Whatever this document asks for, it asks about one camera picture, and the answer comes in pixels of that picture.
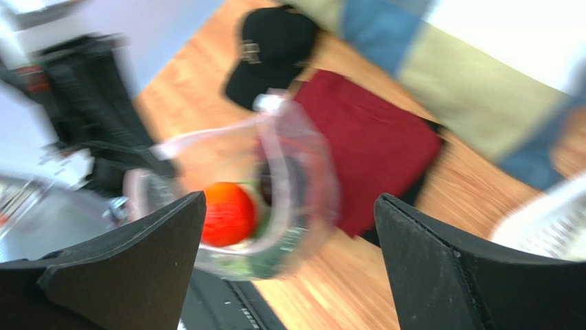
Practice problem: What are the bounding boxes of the black cap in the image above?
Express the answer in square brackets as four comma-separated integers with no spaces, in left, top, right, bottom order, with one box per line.
[224,5,319,110]

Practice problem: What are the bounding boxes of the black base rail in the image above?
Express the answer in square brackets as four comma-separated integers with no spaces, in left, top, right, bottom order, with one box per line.
[177,269,285,330]

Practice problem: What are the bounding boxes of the white plastic basket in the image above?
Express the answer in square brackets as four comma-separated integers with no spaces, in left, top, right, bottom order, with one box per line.
[490,171,585,261]

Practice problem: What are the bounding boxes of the dark red folded cloth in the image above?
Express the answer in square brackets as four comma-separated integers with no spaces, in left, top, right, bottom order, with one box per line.
[295,70,440,237]

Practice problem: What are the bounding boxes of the clear zip top bag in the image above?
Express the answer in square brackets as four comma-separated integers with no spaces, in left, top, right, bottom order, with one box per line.
[112,89,340,281]

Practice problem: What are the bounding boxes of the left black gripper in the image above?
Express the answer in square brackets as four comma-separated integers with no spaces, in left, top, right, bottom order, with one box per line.
[1,34,156,193]

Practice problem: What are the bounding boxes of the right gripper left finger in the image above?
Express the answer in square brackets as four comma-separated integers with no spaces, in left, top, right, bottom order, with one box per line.
[1,192,206,329]

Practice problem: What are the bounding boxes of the blue beige checked pillow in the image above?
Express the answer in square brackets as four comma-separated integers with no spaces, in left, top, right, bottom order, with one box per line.
[293,0,585,190]

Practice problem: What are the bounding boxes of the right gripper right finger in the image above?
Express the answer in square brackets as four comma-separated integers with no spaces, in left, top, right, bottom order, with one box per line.
[374,193,585,329]

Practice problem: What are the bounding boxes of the red toy tomato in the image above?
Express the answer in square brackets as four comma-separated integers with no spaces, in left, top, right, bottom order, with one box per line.
[202,182,257,248]

